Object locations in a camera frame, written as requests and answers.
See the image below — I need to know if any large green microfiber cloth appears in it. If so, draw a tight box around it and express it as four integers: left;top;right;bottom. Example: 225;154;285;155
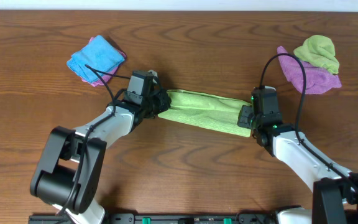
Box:
158;90;251;138

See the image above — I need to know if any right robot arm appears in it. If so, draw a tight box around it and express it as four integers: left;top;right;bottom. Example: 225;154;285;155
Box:
237;105;358;223

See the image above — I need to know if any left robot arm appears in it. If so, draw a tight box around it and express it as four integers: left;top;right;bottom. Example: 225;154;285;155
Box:
30;88;171;223

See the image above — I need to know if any folded pink cloth under blue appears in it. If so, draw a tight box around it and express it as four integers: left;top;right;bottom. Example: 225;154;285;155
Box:
85;35;126;82

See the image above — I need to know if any crumpled purple cloth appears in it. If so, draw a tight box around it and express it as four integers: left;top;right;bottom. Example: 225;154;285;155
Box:
278;56;342;95

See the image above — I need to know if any crumpled green cloth top right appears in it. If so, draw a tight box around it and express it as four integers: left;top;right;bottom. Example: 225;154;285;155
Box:
293;35;340;75

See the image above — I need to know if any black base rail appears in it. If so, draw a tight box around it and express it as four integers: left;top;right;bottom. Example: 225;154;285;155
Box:
27;212;279;224

